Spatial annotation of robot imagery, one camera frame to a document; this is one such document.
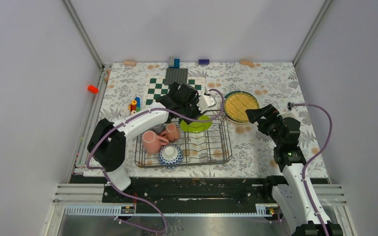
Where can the purple toy brick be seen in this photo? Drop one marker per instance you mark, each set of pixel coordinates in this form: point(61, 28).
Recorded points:
point(203, 61)

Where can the grey blue mug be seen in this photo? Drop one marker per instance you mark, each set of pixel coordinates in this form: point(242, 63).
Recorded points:
point(158, 129)

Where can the green white chessboard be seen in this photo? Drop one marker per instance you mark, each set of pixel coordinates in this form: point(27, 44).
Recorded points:
point(156, 88)

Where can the woven bamboo plate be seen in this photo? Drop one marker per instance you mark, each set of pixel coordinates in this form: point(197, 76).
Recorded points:
point(241, 106)

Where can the grey blue toy bricks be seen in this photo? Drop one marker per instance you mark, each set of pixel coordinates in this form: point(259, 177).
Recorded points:
point(174, 62)

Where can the wooden cork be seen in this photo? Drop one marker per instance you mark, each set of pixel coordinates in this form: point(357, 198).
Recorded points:
point(129, 63)
point(248, 63)

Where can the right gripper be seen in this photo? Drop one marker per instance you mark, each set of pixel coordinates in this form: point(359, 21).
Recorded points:
point(254, 115)

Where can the right wooden cork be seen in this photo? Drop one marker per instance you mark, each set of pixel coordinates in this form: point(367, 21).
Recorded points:
point(248, 63)

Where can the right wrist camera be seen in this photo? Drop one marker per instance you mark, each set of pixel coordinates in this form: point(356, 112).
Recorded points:
point(291, 111)

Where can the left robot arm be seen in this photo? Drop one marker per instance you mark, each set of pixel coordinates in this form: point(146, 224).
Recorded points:
point(107, 145)

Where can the black wire dish rack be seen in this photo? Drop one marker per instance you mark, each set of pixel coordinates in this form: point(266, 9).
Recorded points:
point(210, 147)

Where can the large pink mug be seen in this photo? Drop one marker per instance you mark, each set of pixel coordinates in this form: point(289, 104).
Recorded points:
point(152, 142)

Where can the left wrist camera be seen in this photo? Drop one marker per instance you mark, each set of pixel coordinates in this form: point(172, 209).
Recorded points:
point(205, 101)

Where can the small pink mug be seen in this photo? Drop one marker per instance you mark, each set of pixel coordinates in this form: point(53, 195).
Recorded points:
point(171, 132)

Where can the blue white patterned bowl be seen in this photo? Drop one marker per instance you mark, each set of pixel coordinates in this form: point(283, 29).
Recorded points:
point(170, 156)

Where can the white plate green red rim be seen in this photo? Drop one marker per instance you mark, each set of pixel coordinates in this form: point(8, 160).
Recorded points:
point(229, 96)

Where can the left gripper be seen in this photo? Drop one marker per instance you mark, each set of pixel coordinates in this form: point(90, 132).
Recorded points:
point(197, 114)

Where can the grey building baseplate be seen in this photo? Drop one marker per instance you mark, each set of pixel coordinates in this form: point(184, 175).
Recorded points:
point(176, 75)

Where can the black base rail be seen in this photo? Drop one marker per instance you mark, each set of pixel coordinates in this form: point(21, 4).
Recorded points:
point(201, 195)

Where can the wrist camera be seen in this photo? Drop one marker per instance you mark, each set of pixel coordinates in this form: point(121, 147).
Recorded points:
point(205, 101)
point(291, 111)

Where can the lime green plate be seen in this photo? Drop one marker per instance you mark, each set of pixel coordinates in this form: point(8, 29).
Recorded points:
point(196, 127)

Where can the left wooden cork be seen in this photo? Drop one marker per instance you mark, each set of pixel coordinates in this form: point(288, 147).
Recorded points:
point(129, 63)

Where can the colourful toy block stack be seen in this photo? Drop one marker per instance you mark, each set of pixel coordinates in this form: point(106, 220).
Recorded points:
point(135, 105)

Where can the orange cylinder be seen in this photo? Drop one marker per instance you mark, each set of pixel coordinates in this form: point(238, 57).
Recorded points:
point(93, 89)

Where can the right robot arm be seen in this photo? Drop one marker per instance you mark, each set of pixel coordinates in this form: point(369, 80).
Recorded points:
point(292, 190)

